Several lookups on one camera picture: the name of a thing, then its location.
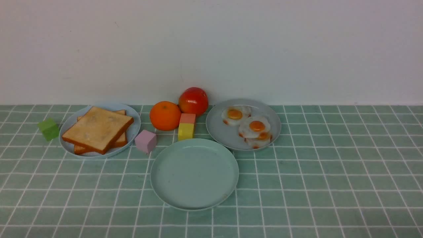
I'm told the fried egg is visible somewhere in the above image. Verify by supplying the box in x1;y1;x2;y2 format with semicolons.
244;132;273;149
238;115;271;140
221;105;251;126

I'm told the toast slice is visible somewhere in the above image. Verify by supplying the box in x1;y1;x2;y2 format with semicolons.
74;110;128;155
61;106;134;155

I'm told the fried egg back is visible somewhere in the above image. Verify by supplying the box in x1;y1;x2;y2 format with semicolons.
221;105;251;126

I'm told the salmon pink block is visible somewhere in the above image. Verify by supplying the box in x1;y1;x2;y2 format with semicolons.
179;113;196;124

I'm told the grey plate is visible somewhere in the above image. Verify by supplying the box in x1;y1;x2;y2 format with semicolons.
206;99;281;151

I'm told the red apple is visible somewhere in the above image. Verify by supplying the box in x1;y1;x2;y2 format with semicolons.
178;87;209;117

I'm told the yellow block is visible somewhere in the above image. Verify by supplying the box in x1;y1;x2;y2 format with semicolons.
178;123;195;141

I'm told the orange fruit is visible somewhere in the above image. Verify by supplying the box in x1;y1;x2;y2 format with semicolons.
149;101;181;131

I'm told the fried egg front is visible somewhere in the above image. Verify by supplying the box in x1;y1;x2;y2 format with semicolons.
244;132;273;149

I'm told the green plate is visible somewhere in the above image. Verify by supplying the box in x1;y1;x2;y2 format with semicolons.
150;139;239;211

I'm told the pink cube block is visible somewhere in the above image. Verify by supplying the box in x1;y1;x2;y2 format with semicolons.
134;130;157;154

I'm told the light blue plate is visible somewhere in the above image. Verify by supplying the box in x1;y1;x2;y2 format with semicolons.
59;102;141;159

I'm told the green cube block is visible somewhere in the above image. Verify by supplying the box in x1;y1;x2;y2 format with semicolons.
38;118;59;141

